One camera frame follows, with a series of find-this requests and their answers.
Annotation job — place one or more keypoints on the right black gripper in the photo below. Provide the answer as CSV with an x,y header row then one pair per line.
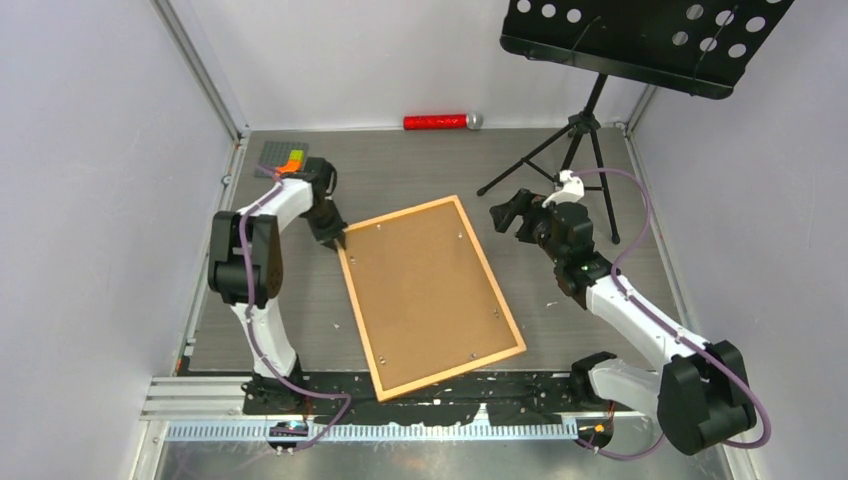
x,y
525,204

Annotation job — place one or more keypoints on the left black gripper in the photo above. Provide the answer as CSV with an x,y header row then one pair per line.
x,y
334,237

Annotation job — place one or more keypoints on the orange wooden picture frame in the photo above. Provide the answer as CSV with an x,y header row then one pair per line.
x,y
427,304

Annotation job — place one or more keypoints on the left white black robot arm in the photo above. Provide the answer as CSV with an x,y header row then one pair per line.
x,y
246,269

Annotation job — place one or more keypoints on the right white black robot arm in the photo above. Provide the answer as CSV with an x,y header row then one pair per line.
x,y
697,391

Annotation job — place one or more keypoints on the orange curved block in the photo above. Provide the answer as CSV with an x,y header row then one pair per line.
x,y
291,166

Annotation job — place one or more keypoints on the grey lego baseplate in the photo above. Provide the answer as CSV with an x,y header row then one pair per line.
x,y
274,154

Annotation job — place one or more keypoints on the red cylinder silver cap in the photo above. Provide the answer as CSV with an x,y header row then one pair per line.
x,y
471,121

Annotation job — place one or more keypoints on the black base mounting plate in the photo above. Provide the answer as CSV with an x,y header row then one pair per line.
x,y
511,398

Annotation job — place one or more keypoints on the black music stand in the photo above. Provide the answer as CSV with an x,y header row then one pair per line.
x,y
700,48

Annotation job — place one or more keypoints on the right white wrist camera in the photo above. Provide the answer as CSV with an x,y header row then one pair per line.
x,y
568,188

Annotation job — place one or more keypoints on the aluminium front rail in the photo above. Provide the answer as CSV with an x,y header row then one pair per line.
x,y
210,408

